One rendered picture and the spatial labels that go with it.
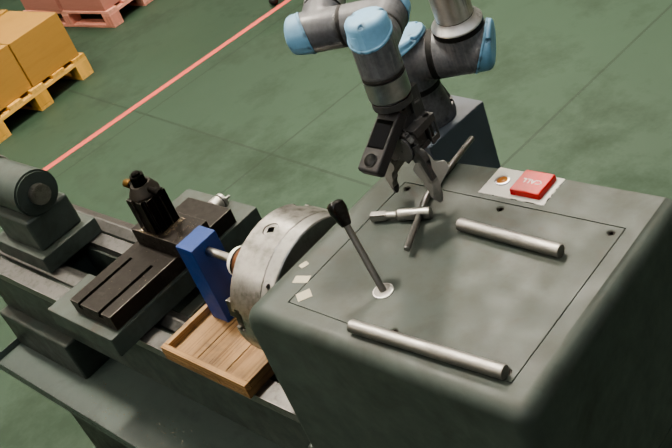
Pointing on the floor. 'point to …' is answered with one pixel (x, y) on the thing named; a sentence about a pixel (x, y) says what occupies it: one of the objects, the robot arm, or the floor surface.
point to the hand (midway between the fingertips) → (415, 195)
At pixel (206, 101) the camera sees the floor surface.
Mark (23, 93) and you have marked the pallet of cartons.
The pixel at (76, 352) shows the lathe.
